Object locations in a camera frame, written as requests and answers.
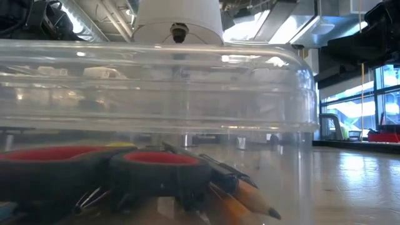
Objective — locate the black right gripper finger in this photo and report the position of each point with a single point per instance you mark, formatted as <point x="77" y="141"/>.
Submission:
<point x="359" y="48"/>

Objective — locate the clear plastic supply box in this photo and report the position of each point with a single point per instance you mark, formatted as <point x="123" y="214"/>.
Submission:
<point x="156" y="93"/>

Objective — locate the black pen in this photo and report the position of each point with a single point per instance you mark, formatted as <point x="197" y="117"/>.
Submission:
<point x="90" y="200"/>

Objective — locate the red black scissors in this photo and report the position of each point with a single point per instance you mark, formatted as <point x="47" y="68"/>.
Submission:
<point x="156" y="181"/>

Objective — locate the red storage box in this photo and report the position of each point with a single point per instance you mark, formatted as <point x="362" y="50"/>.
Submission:
<point x="382" y="137"/>

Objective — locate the white office chair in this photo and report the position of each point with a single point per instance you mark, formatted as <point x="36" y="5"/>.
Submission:
<point x="326" y="125"/>

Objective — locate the white shade table lamp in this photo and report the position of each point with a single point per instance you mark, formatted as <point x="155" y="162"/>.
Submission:
<point x="178" y="12"/>

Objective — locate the silver ventilation duct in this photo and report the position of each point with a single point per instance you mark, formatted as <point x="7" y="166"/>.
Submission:
<point x="84" y="25"/>

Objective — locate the large silver air duct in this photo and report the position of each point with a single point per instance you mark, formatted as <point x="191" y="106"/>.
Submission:
<point x="297" y="25"/>

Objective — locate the black table frame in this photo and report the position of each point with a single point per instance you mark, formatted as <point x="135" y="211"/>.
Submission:
<point x="359" y="147"/>

